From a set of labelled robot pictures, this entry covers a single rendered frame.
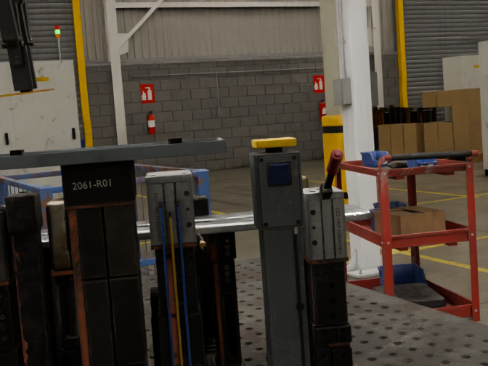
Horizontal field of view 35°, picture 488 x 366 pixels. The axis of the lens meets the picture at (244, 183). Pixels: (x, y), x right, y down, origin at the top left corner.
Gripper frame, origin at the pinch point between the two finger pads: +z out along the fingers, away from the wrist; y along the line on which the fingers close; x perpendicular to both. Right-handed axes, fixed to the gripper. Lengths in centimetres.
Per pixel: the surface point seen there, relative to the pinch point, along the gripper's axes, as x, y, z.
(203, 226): -24.7, 10.5, 32.1
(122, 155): -16.9, -20.5, 14.1
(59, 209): -2.7, -2.3, 23.4
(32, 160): -4.8, -21.6, 13.0
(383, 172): -96, 214, 61
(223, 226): -28.3, 10.7, 32.4
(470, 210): -135, 219, 84
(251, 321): -30, 52, 65
